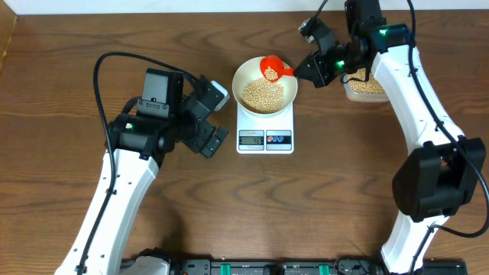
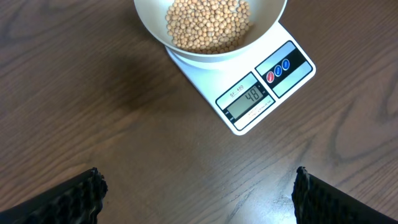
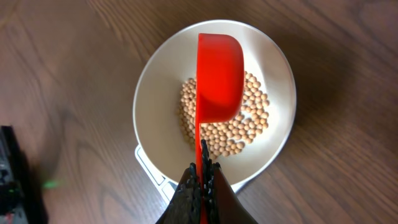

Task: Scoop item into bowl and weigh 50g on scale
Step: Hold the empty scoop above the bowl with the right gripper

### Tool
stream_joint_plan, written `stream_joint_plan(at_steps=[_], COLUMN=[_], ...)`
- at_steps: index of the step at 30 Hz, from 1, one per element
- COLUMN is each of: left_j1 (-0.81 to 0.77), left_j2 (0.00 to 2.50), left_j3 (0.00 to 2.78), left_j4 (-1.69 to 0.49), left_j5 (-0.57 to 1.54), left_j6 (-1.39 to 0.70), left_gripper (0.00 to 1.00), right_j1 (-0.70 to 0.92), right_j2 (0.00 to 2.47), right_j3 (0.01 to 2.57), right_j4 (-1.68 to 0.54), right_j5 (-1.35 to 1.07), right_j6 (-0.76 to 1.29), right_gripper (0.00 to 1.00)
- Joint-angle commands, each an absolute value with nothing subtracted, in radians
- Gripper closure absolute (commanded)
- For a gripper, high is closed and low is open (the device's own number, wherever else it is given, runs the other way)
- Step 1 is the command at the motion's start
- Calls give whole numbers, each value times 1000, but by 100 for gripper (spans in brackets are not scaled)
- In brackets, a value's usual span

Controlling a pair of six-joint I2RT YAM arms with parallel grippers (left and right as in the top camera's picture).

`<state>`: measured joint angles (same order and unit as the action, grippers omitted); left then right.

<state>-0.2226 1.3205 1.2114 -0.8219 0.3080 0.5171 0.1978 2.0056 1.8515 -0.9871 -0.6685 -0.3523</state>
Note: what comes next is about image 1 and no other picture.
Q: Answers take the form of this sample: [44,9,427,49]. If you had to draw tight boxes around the red plastic measuring scoop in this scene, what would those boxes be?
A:
[260,55,294,81]

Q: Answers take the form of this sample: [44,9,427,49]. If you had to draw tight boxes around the white digital kitchen scale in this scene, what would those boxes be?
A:
[236,104,294,154]

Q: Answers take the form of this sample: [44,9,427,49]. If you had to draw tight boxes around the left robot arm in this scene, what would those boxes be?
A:
[56,68,229,274]

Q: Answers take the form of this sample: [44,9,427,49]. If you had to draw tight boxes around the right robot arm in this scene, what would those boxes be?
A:
[293,1,487,274]

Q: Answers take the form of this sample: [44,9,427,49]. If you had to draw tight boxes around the white round bowl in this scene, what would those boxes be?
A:
[232,57,298,113]

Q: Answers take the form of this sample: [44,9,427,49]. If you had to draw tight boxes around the soybeans in bowl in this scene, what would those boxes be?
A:
[241,78,284,114]

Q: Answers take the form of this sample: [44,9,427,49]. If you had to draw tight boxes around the clear plastic container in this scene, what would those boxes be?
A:
[341,74,389,103]

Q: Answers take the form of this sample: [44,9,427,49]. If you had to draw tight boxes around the soybeans pile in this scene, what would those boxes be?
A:
[348,68,385,95]

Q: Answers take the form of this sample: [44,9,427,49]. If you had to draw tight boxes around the cardboard panel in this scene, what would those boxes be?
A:
[0,0,18,68]

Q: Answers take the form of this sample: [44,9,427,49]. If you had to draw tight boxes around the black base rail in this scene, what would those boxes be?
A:
[118,257,469,275]

